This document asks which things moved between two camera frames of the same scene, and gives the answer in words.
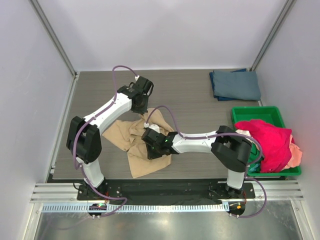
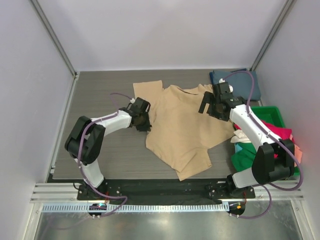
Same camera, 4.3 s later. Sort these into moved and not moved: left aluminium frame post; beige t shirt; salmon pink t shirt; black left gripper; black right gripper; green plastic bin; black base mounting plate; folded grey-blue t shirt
Moved: black right gripper; black left gripper; beige t shirt
Not moved: salmon pink t shirt; left aluminium frame post; green plastic bin; folded grey-blue t shirt; black base mounting plate
